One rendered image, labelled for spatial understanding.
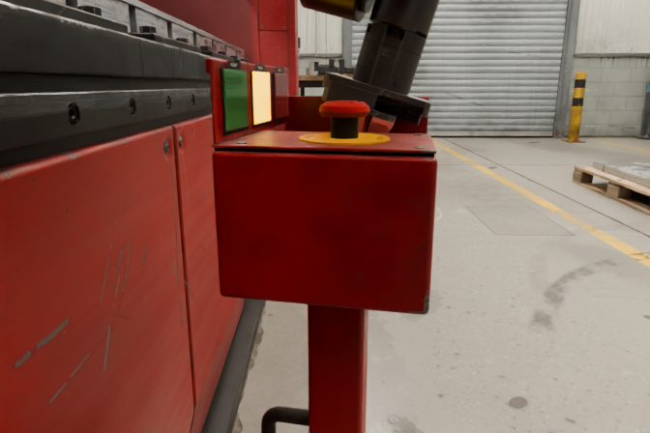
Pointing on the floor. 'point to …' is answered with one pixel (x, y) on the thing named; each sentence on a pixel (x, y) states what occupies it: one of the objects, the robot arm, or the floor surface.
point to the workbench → (323, 74)
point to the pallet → (622, 190)
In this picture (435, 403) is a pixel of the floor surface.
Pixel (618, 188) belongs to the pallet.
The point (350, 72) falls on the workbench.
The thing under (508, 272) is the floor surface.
